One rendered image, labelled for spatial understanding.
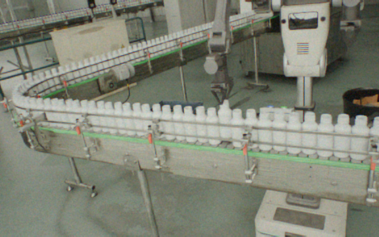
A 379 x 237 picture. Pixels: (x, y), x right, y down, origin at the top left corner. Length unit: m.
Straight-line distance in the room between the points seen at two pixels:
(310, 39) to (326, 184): 0.77
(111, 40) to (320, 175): 4.83
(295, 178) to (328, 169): 0.14
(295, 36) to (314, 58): 0.15
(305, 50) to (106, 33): 4.32
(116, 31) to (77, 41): 0.72
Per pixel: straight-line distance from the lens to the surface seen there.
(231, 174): 1.48
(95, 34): 5.61
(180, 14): 7.42
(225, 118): 1.39
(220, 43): 1.30
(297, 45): 1.82
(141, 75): 3.30
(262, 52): 5.36
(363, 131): 1.30
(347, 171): 1.35
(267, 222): 2.16
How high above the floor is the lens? 1.71
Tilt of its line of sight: 23 degrees down
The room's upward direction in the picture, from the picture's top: 8 degrees counter-clockwise
